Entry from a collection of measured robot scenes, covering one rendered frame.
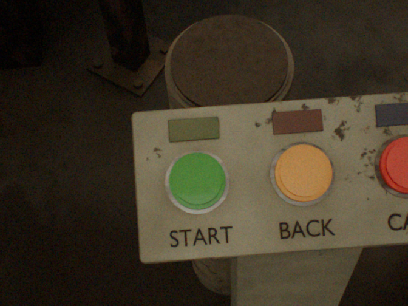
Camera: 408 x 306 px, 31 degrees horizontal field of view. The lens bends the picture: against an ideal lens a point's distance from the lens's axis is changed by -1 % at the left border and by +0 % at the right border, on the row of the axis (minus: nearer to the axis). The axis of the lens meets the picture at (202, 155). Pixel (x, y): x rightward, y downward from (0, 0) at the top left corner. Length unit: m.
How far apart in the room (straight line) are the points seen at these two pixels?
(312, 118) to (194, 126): 0.09
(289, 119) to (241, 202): 0.07
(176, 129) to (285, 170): 0.08
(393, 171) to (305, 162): 0.06
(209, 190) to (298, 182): 0.06
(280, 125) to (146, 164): 0.10
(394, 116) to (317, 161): 0.07
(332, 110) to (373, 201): 0.07
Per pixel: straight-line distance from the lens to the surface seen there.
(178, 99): 0.66
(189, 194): 0.51
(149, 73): 1.30
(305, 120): 0.53
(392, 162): 0.53
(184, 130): 0.52
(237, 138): 0.52
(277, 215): 0.52
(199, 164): 0.51
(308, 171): 0.51
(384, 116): 0.54
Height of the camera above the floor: 1.07
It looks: 62 degrees down
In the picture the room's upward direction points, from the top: 5 degrees counter-clockwise
